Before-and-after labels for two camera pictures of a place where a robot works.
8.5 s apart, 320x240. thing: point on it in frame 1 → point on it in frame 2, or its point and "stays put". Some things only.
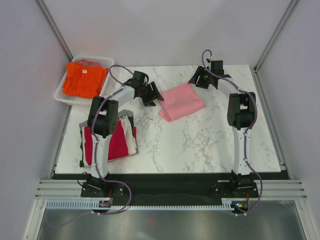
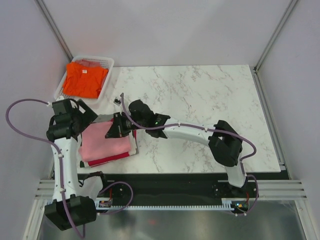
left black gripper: (154, 94) → (88, 116)
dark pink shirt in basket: (87, 63) stays put
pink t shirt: (180, 101) → (95, 145)
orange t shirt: (83, 81) stays put
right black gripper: (200, 71) → (115, 131)
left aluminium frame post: (49, 21) stays put
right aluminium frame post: (289, 8) stays put
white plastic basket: (108, 62) stays put
